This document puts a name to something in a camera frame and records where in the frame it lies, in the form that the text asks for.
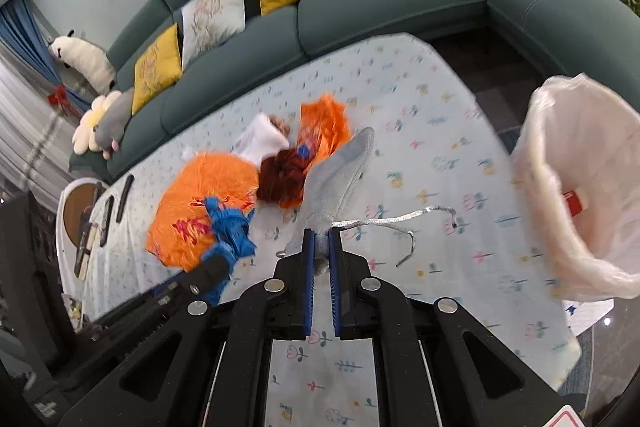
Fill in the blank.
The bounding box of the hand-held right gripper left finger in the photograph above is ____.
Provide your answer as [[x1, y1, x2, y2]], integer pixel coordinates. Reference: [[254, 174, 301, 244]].
[[60, 229, 318, 427]]

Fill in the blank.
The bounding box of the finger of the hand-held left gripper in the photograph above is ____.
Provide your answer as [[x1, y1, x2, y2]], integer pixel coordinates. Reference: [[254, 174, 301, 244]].
[[165, 254, 229, 323]]

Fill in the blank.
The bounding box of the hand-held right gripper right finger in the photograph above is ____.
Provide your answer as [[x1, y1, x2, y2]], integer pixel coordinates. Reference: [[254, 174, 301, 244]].
[[327, 229, 586, 427]]

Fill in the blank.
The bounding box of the blue ribbon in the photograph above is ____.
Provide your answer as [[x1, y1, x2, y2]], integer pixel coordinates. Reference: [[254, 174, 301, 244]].
[[197, 196, 257, 305]]

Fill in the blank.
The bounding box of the grey drawstring pouch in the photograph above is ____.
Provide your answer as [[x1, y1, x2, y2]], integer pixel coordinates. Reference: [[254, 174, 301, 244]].
[[277, 127, 458, 268]]

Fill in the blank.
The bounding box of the dark red scrunchie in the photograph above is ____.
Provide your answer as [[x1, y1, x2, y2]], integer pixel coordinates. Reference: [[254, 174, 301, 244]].
[[257, 147, 313, 209]]

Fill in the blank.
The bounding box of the white glove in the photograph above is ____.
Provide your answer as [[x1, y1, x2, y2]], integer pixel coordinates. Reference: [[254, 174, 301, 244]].
[[232, 113, 291, 168]]

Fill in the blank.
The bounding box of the waste bin with white bag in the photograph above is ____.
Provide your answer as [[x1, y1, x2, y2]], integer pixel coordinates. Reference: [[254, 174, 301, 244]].
[[510, 74, 640, 303]]

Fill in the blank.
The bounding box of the red paper cup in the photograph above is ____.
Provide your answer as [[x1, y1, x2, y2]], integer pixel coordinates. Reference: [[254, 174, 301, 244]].
[[562, 191, 586, 217]]

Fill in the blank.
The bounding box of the slim black remote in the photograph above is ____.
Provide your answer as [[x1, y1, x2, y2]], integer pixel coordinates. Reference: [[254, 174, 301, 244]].
[[116, 174, 135, 223]]

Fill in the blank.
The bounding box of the black remote with buttons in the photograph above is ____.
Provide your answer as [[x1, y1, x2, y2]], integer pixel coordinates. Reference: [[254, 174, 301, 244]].
[[100, 196, 115, 248]]

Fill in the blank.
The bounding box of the grey mouse plush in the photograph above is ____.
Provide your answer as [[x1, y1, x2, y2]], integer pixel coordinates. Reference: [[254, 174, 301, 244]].
[[95, 88, 136, 160]]

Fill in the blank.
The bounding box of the small white flower cushion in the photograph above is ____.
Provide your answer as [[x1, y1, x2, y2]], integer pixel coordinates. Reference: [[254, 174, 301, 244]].
[[72, 90, 123, 154]]

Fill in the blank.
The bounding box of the white sheer curtain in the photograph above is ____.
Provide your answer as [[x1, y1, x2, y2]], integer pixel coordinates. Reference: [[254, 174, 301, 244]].
[[0, 42, 86, 202]]

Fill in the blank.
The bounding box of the red curtain bow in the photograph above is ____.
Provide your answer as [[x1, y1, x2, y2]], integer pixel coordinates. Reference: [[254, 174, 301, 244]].
[[46, 85, 71, 110]]

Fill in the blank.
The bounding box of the white panda plush pillow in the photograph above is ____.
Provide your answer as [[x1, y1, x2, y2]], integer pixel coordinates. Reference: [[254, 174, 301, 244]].
[[48, 30, 117, 94]]

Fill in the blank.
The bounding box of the light blue embroidered cushion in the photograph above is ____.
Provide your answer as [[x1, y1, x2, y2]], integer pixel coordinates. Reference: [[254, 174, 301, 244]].
[[180, 0, 247, 70]]

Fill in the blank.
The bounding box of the red bordered white card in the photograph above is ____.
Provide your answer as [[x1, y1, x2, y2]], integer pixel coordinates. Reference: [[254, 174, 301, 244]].
[[537, 404, 586, 427]]

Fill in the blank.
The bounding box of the teal corner sofa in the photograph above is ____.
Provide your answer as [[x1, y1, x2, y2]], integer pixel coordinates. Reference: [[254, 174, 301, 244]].
[[67, 0, 640, 188]]

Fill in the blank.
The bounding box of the blue curtain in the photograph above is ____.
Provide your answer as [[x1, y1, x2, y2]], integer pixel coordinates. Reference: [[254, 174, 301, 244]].
[[0, 0, 93, 112]]

